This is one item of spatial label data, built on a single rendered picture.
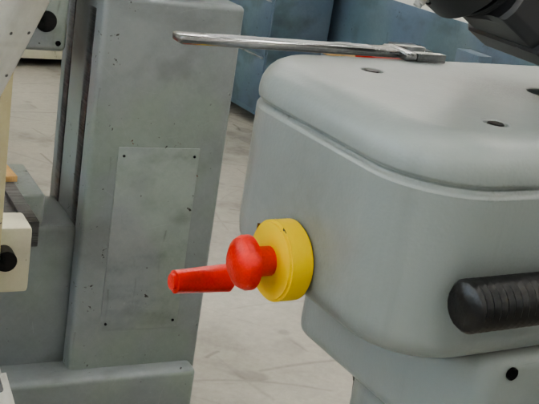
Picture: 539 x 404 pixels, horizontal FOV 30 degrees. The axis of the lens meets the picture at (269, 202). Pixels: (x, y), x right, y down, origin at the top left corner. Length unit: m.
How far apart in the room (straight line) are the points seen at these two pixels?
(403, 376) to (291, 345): 3.81
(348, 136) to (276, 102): 0.10
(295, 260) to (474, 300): 0.14
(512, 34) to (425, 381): 0.27
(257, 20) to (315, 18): 0.48
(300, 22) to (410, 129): 7.60
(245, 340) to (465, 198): 3.97
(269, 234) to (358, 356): 0.17
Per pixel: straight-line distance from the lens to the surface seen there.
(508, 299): 0.64
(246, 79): 8.40
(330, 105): 0.70
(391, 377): 0.81
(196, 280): 0.82
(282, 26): 8.16
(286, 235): 0.71
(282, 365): 4.42
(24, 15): 0.87
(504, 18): 0.75
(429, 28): 7.55
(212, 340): 4.54
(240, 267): 0.71
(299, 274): 0.71
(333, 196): 0.69
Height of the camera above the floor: 2.03
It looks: 18 degrees down
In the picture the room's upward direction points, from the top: 9 degrees clockwise
